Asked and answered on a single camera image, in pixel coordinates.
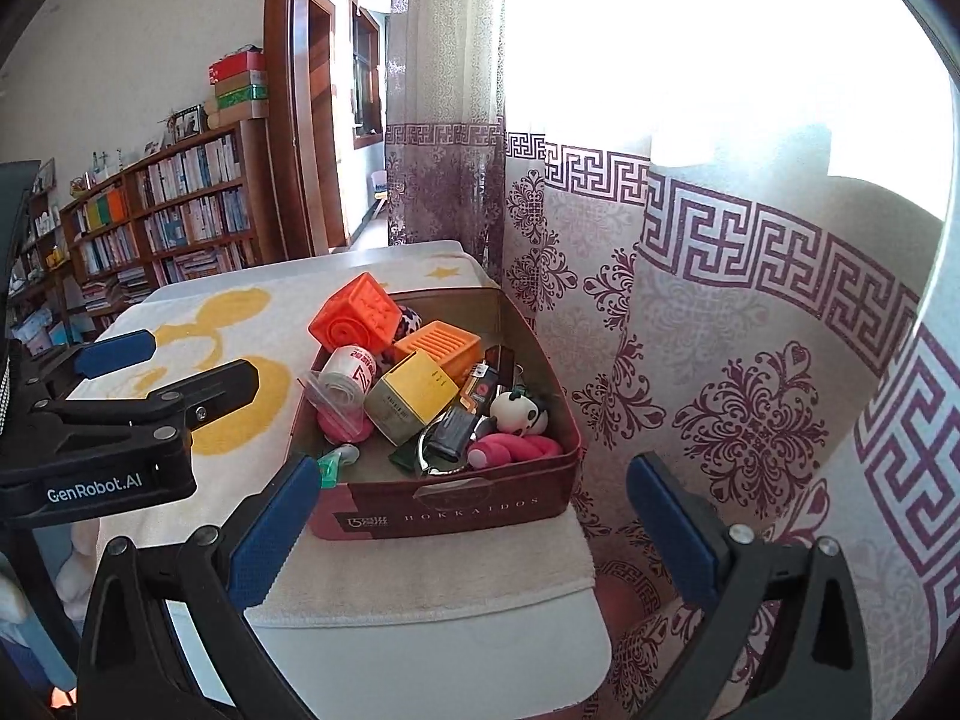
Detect black white cow ball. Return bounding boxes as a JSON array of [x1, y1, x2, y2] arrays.
[[392, 305, 423, 344]]

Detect green cosmetic tube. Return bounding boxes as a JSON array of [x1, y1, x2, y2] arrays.
[[389, 436, 425, 478]]

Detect pink knotted foam tube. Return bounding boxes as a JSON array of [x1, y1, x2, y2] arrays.
[[466, 433, 563, 470]]

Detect large wooden bookshelf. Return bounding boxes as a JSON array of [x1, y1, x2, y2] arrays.
[[60, 119, 286, 327]]

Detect black orange striped lighter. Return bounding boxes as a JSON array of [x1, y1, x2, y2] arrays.
[[459, 362, 500, 415]]

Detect dark orange rubber cube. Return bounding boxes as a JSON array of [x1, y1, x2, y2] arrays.
[[308, 271, 402, 355]]

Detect purple patterned curtain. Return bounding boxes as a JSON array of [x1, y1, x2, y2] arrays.
[[387, 0, 958, 718]]

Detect pale green carton box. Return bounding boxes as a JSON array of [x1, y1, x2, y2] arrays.
[[364, 351, 459, 447]]

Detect red biscuit tin box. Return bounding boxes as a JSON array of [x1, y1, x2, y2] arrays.
[[309, 288, 583, 541]]

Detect small dark wooden shelf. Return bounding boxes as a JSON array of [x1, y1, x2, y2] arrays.
[[8, 177, 76, 346]]

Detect panda squishy toy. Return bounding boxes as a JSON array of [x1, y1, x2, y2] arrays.
[[488, 387, 548, 437]]

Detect white and yellow towel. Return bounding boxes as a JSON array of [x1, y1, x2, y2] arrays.
[[73, 255, 594, 629]]

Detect light orange rubber cube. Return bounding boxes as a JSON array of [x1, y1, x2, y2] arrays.
[[392, 320, 482, 385]]

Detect dark brown small packet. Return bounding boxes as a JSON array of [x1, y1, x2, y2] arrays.
[[483, 344, 516, 390]]

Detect stacked boxes on bookshelf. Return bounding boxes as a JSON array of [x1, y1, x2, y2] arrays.
[[205, 46, 268, 128]]

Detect teal white ointment tube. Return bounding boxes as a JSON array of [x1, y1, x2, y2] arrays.
[[316, 444, 361, 489]]

